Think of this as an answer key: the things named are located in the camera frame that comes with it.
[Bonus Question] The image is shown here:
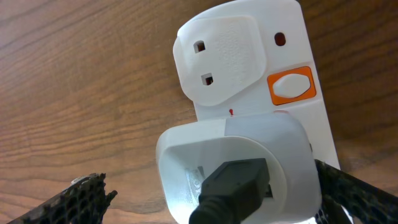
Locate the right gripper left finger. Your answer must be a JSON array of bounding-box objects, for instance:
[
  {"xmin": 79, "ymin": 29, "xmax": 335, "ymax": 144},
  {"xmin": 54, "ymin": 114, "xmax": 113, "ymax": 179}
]
[{"xmin": 9, "ymin": 173, "xmax": 118, "ymax": 224}]

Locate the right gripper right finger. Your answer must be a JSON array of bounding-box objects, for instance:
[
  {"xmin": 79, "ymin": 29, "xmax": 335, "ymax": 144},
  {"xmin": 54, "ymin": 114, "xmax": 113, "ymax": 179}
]
[{"xmin": 315, "ymin": 159, "xmax": 397, "ymax": 224}]

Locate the black charger cable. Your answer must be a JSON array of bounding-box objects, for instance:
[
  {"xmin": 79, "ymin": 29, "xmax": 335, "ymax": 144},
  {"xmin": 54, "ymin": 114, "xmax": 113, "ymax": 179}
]
[{"xmin": 188, "ymin": 157, "xmax": 271, "ymax": 224}]

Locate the white power strip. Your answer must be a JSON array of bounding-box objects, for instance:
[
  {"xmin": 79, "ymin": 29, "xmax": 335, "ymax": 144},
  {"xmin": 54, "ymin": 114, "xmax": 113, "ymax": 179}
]
[{"xmin": 177, "ymin": 0, "xmax": 339, "ymax": 167}]

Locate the white USB charger adapter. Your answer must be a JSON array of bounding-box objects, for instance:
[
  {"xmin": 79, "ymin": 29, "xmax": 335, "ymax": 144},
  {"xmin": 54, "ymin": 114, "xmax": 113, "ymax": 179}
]
[{"xmin": 156, "ymin": 113, "xmax": 322, "ymax": 223}]

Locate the white safety plug cover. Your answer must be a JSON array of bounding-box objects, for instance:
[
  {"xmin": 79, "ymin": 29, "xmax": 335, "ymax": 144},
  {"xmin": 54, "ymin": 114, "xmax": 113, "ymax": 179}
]
[{"xmin": 173, "ymin": 16, "xmax": 267, "ymax": 106}]

